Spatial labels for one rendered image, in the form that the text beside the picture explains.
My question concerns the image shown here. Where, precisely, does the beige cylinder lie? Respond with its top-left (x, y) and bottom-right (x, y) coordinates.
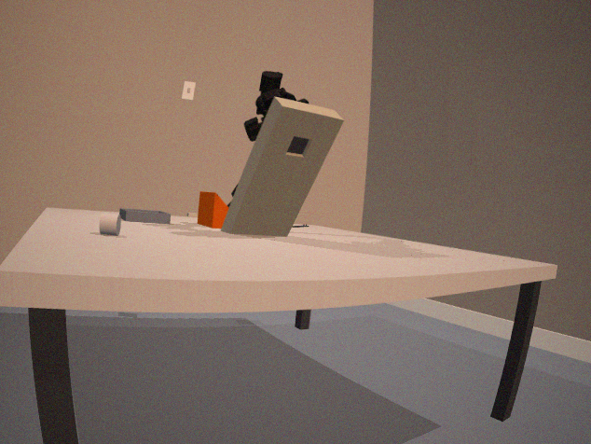
top-left (100, 213), bottom-right (121, 236)

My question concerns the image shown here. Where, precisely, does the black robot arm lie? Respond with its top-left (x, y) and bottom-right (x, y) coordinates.
top-left (255, 71), bottom-right (296, 115)

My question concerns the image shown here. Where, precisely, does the grey-brown rectangular panel with square hole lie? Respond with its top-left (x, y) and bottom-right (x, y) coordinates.
top-left (221, 96), bottom-right (344, 237)

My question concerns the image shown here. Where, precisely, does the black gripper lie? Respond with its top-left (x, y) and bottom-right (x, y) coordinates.
top-left (244, 99), bottom-right (309, 142)

